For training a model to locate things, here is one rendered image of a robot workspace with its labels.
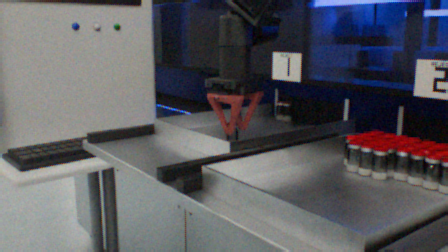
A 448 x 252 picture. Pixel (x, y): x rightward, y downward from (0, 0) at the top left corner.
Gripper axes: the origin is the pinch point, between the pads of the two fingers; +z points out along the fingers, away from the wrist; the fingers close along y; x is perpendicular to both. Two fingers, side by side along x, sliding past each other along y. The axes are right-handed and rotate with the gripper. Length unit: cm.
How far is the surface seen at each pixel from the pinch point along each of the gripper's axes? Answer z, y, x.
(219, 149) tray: 2.6, -6.2, -0.9
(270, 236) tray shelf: 4.1, -26.1, -22.7
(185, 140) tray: 3.1, -3.2, 9.5
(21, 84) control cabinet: -5, -8, 59
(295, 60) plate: -10.9, 20.9, -1.0
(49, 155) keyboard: 9.3, -12.4, 41.7
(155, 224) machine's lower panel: 51, 39, 63
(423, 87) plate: -8.0, 13.0, -28.5
